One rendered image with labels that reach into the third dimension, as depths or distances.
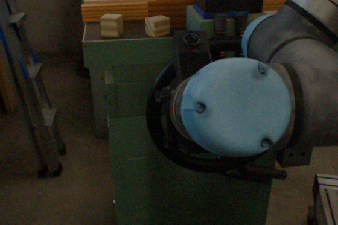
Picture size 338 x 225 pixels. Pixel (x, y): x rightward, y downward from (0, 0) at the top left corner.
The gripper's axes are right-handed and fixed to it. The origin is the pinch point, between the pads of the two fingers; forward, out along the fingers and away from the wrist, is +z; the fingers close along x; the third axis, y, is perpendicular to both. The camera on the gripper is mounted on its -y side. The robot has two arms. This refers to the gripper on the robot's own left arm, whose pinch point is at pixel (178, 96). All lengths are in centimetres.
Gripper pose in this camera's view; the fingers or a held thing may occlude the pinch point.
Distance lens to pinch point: 61.8
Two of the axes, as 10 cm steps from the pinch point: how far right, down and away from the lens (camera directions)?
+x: 9.9, -0.3, 1.0
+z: -1.0, 0.2, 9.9
